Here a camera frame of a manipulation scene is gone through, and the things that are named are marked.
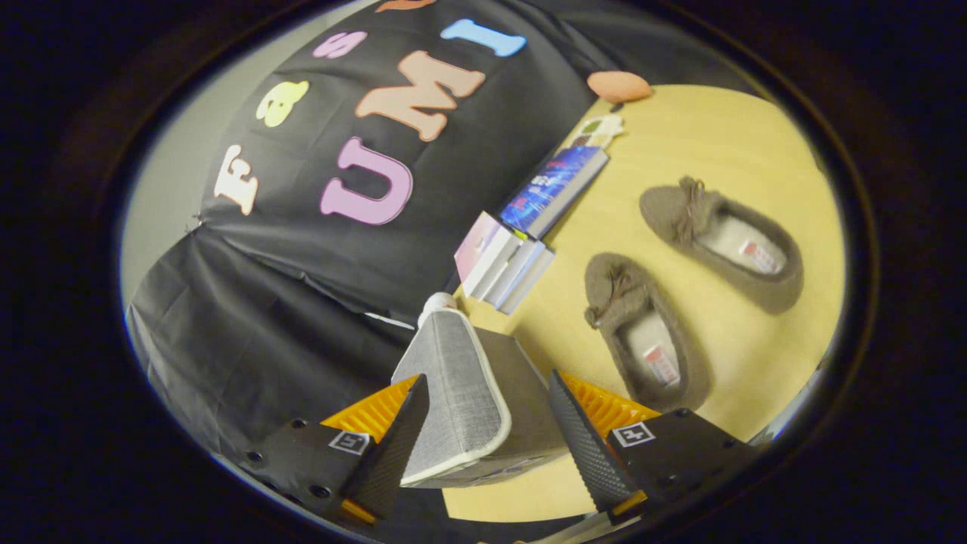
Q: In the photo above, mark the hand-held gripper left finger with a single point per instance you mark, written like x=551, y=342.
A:
x=393, y=446

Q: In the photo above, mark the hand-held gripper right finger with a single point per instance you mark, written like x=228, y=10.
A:
x=585, y=446

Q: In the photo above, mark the grey fabric storage box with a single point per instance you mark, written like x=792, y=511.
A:
x=461, y=400

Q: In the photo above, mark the brown moccasin shoe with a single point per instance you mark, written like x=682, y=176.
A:
x=642, y=332
x=725, y=242

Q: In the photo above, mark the small white object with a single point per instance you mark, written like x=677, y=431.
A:
x=438, y=304

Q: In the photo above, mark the black backdrop cloth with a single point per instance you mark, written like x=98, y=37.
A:
x=302, y=302

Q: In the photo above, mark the white edged book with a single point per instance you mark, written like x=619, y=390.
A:
x=538, y=276
x=521, y=272

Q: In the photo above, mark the pink cover book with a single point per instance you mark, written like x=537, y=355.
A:
x=480, y=253

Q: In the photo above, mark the blue cover book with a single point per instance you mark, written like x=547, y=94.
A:
x=551, y=189

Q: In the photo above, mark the white compartment tray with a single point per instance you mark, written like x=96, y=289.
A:
x=598, y=130

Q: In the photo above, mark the orange plush toy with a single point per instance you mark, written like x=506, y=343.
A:
x=619, y=86

